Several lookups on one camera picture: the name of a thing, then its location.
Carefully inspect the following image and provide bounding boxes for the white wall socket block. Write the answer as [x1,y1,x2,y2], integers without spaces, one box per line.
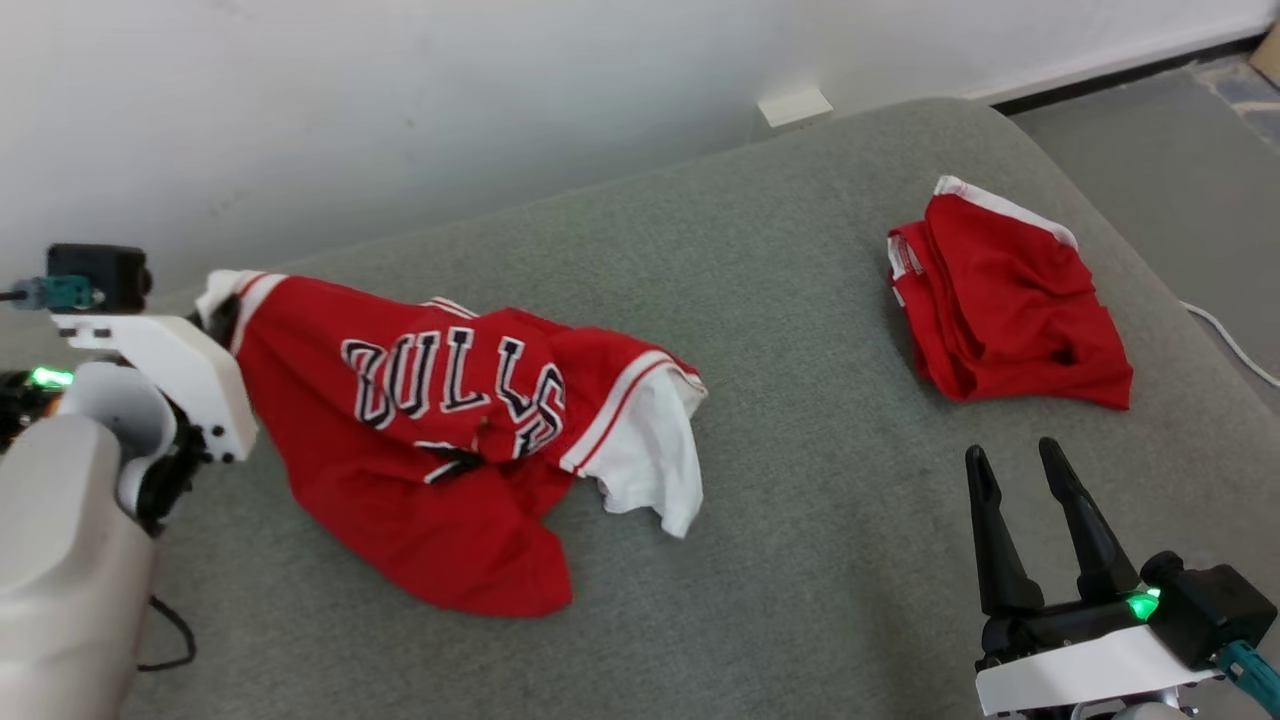
[757,87,834,128]

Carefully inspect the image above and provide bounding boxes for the thin black cable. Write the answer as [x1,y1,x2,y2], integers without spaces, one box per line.
[135,595,198,673]

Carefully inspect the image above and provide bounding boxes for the white wall baseboard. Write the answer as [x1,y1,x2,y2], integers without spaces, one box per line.
[965,15,1271,106]

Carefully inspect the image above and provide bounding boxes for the red white Bulls jersey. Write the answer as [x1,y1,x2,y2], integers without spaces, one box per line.
[195,268,709,618]

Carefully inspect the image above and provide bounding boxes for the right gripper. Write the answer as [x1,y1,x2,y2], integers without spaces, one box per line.
[965,437,1221,716]

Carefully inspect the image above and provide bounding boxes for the white floor cable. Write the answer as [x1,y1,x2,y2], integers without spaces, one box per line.
[1180,300,1280,389]

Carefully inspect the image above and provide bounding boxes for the beige wooden board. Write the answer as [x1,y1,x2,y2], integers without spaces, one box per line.
[1248,25,1280,88]

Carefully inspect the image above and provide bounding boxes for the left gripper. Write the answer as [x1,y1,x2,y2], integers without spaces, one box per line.
[50,297,259,466]

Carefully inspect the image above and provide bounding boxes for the red shorts with white trim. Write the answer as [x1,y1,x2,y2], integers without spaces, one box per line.
[887,176,1134,411]

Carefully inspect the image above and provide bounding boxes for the grey fabric sofa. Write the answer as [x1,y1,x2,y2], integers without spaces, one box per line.
[0,97,1280,720]

